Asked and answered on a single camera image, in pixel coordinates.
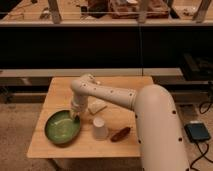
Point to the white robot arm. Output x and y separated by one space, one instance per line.
158 124

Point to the brown tray on bench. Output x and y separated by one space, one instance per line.
130 9

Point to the white sponge block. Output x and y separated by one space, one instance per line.
96 106

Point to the wooden table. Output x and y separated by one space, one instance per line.
120 142

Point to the brown sausage-shaped object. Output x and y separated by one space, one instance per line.
121 134

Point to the white paper cup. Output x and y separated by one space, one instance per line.
99 129

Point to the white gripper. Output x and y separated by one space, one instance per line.
77 109

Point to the black foot pedal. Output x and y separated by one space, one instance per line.
197 132

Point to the green ceramic bowl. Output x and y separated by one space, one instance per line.
61 128

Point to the long wooden workbench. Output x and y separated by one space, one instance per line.
95 13

